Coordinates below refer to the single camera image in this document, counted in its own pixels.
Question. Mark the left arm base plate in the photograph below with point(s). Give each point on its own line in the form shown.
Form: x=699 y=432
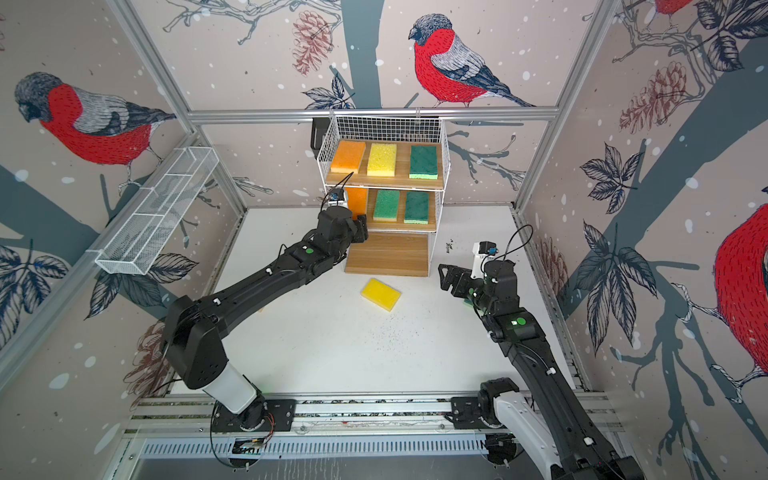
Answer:
x=275 y=415

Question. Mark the perforated metal vent strip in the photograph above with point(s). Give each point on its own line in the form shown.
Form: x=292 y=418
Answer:
x=316 y=447

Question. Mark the dark green sponge front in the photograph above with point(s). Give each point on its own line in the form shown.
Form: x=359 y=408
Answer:
x=417 y=208

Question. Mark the top wooden shelf board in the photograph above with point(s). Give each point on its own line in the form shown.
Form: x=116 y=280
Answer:
x=401 y=179

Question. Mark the orange sponge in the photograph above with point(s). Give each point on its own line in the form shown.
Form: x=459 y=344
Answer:
x=348 y=157
x=357 y=200

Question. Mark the white wire three-tier shelf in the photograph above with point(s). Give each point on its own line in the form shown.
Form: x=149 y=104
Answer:
x=380 y=129

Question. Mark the dark green sponge carried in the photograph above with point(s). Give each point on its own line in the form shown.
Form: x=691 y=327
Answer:
x=423 y=163

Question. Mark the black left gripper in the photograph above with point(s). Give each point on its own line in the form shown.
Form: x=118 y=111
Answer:
x=359 y=226

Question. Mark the middle wooden shelf board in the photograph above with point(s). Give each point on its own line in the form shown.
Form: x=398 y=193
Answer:
x=399 y=226

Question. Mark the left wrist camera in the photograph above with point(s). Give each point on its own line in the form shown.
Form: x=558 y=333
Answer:
x=336 y=197

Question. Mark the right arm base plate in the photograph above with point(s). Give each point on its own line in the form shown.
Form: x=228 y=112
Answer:
x=471 y=413

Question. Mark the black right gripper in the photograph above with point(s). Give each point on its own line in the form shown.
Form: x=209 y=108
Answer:
x=463 y=278

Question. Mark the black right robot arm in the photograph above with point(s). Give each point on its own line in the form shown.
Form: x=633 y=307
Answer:
x=559 y=437

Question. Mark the white wire wall basket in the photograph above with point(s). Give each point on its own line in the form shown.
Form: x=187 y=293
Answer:
x=141 y=238

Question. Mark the light green sponge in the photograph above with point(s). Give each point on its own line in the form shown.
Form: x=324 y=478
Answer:
x=386 y=206

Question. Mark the black box behind shelf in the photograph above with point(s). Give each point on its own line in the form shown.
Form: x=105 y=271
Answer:
x=319 y=129

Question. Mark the aluminium mounting rail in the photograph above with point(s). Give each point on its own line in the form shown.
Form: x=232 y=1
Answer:
x=312 y=414

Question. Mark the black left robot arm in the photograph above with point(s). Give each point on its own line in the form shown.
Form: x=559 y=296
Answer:
x=194 y=329

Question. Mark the yellow sponge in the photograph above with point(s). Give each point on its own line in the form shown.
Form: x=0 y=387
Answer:
x=382 y=160
x=381 y=294

